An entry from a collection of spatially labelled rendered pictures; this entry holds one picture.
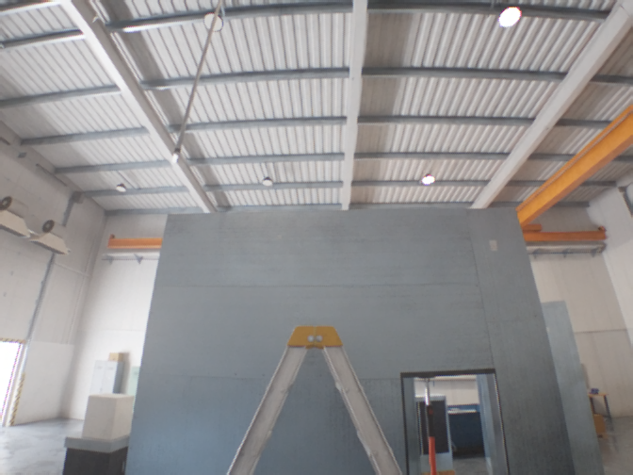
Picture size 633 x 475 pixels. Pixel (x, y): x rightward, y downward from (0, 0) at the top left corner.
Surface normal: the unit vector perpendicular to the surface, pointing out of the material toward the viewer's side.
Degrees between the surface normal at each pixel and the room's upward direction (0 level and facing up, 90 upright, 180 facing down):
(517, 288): 90
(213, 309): 90
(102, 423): 90
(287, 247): 90
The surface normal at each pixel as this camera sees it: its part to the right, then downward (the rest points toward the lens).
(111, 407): -0.04, -0.39
